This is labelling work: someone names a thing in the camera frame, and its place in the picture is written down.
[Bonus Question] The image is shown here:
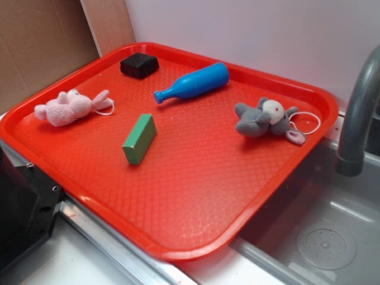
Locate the green rectangular block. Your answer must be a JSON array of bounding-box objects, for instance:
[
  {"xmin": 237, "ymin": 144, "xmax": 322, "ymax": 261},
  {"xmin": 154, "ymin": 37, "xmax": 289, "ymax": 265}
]
[{"xmin": 122, "ymin": 114, "xmax": 157, "ymax": 165}]

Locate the black rectangular block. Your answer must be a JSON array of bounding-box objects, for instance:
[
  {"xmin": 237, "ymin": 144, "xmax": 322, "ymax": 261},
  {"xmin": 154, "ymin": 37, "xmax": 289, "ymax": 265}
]
[{"xmin": 120, "ymin": 52, "xmax": 160, "ymax": 79}]

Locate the brown cardboard panel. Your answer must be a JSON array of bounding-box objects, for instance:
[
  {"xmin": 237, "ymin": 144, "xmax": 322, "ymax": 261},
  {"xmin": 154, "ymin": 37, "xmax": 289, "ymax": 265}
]
[{"xmin": 1, "ymin": 1, "xmax": 135, "ymax": 113}]

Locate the grey sink faucet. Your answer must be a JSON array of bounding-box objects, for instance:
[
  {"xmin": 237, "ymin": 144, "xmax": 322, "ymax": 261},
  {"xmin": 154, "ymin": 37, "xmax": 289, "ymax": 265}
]
[{"xmin": 335, "ymin": 47, "xmax": 379, "ymax": 176}]

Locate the grey toy sink basin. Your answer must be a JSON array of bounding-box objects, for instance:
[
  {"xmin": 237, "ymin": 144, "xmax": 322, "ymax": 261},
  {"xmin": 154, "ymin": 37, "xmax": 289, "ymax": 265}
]
[{"xmin": 231, "ymin": 139, "xmax": 379, "ymax": 284}]

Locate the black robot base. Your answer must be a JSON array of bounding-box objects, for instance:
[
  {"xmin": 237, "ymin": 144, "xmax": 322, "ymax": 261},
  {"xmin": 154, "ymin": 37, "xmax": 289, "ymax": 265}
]
[{"xmin": 1, "ymin": 150, "xmax": 63, "ymax": 273}]

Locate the grey plush mouse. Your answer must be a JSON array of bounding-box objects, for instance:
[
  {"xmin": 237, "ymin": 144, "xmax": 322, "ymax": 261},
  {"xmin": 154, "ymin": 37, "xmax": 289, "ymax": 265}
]
[{"xmin": 234, "ymin": 97, "xmax": 321, "ymax": 145}]

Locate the pink plush bunny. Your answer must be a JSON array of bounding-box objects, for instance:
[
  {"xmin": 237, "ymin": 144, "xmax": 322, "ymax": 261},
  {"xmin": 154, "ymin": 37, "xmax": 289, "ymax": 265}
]
[{"xmin": 34, "ymin": 89, "xmax": 115, "ymax": 127}]

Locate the blue plastic toy bottle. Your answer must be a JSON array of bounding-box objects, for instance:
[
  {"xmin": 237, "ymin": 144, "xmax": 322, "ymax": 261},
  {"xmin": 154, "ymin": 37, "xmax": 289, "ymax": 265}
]
[{"xmin": 154, "ymin": 62, "xmax": 230, "ymax": 104}]

